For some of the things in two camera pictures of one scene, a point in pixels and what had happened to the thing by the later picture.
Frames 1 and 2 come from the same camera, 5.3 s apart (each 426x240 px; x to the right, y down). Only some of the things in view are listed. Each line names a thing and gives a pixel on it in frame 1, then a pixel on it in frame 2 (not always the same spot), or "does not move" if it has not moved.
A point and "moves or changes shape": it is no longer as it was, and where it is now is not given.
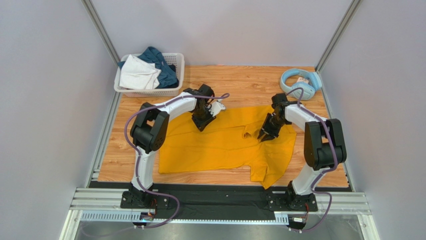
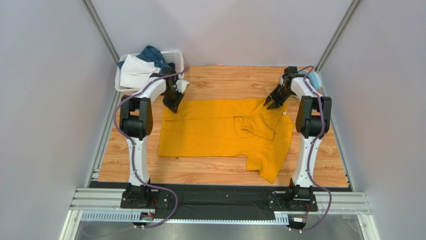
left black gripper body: x=202 y=118 → x=172 y=98
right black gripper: x=269 y=129 → x=279 y=94
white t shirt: x=137 y=74 does not move
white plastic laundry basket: x=177 y=59 does not move
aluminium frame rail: x=328 y=201 does not move
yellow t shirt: x=230 y=140 moves or changes shape
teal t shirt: x=167 y=77 does not move
